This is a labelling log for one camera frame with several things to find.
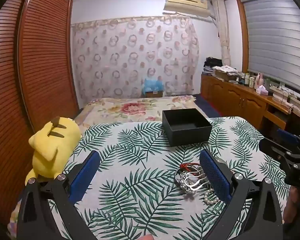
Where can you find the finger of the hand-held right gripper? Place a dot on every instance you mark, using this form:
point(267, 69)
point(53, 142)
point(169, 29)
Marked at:
point(287, 135)
point(272, 146)

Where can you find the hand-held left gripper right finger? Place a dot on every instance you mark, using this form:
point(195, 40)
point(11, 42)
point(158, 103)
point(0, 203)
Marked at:
point(215, 177)

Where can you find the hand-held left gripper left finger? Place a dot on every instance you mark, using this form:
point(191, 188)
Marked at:
point(86, 177)

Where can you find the black square box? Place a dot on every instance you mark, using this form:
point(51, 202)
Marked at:
point(186, 127)

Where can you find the person's right hand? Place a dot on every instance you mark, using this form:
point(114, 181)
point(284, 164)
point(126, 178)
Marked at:
point(297, 205)

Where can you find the white power strip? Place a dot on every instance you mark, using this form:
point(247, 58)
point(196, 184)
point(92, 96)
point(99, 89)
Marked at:
point(285, 95)

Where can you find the yellow plush toy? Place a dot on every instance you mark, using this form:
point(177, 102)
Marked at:
point(53, 145)

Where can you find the pink tissue box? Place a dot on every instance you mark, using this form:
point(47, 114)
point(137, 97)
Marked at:
point(262, 90)

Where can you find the green leaf print blanket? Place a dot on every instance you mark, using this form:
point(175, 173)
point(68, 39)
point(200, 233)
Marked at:
point(140, 180)

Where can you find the wooden side cabinet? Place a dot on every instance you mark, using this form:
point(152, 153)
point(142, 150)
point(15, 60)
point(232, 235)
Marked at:
point(235, 97)

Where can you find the pink bottle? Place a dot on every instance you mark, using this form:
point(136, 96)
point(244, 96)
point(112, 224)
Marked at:
point(259, 78)

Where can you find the group of small bottles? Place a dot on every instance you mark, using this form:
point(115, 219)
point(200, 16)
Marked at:
point(246, 80)

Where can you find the navy bed sheet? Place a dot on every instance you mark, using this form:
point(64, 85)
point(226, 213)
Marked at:
point(207, 107)

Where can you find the floral bed blanket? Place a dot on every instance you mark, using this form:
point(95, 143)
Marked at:
point(130, 110)

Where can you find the box with patterned cloth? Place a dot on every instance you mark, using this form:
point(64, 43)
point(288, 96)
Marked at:
point(225, 72)

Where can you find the pile of dark clothes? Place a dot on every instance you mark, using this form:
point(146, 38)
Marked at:
point(212, 63)

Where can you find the small cardboard box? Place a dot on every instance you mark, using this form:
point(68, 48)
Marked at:
point(154, 94)

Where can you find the blue bag on stool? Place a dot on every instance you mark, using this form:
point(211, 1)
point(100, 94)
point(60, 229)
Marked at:
point(152, 83)

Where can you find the tied cream curtain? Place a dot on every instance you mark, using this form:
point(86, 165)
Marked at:
point(222, 30)

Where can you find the wooden louvered wardrobe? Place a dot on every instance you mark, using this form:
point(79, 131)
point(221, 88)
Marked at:
point(27, 67)

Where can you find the beige air conditioner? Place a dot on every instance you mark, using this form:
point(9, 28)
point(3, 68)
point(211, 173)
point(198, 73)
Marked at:
point(187, 3)

